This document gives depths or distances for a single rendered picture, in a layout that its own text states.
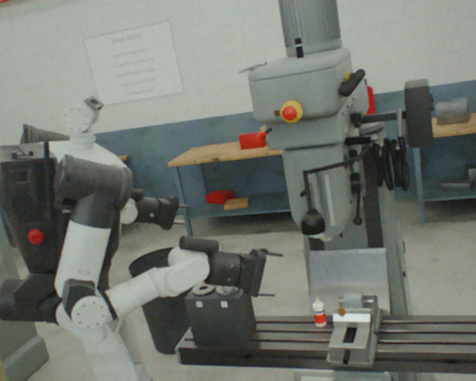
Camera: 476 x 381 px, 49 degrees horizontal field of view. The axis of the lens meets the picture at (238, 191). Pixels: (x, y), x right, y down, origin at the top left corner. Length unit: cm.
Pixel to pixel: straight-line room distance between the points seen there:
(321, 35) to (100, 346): 119
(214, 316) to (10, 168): 101
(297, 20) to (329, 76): 42
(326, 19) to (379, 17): 402
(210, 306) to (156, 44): 488
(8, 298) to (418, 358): 127
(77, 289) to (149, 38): 554
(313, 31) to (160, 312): 239
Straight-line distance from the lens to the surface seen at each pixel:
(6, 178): 129
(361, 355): 180
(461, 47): 590
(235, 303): 194
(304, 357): 196
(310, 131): 161
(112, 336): 149
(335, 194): 169
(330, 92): 150
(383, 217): 219
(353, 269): 224
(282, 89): 150
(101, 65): 692
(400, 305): 238
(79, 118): 134
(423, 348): 189
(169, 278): 124
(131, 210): 171
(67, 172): 115
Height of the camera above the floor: 196
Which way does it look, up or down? 15 degrees down
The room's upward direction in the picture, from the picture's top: 11 degrees counter-clockwise
